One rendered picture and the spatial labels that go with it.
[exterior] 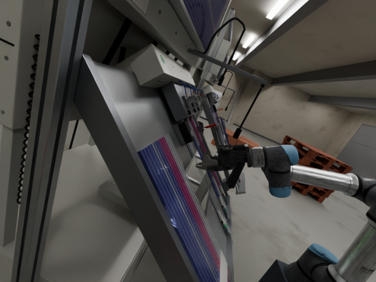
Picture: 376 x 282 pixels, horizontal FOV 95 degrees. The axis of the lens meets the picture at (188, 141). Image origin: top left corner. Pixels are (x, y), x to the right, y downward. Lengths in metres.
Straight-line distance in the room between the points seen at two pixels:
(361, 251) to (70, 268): 0.98
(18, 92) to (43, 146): 0.14
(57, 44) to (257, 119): 11.14
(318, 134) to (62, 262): 12.75
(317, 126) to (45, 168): 12.65
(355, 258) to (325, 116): 12.00
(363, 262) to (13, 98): 1.14
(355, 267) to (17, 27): 1.18
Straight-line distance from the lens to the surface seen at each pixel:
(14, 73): 0.48
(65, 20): 0.34
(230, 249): 0.80
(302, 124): 12.32
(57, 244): 0.76
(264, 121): 11.46
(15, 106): 0.50
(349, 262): 1.01
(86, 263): 0.73
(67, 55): 0.35
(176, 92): 0.62
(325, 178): 0.91
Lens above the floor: 1.23
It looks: 18 degrees down
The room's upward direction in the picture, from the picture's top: 24 degrees clockwise
